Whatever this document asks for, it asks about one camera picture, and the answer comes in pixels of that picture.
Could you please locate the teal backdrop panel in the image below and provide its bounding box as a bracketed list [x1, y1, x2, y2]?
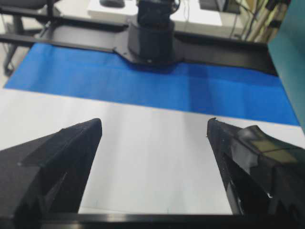
[268, 0, 305, 130]

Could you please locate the white desk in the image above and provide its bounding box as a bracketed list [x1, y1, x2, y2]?
[87, 0, 224, 27]

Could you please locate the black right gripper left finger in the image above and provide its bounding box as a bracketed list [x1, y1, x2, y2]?
[0, 118, 102, 229]

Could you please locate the black computer mouse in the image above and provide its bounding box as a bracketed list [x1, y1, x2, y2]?
[99, 0, 125, 8]

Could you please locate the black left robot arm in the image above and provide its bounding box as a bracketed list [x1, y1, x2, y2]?
[124, 0, 183, 65]

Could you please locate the black computer monitor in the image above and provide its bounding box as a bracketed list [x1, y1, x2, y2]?
[199, 0, 240, 14]

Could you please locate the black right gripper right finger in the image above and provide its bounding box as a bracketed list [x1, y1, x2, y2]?
[207, 118, 305, 229]

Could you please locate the black vertical frame post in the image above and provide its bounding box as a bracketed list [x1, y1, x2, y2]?
[46, 0, 54, 22]

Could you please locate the grey camera tripod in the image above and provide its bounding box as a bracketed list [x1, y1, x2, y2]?
[245, 0, 291, 43]

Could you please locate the blue table cloth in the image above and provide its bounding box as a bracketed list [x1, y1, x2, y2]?
[5, 44, 299, 125]

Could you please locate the black metal mounting rail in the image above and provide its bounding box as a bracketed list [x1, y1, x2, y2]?
[0, 6, 279, 77]

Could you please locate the white base board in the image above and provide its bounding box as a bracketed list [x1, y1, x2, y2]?
[0, 88, 305, 215]

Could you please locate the black office chair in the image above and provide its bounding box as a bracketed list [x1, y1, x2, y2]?
[0, 0, 47, 77]

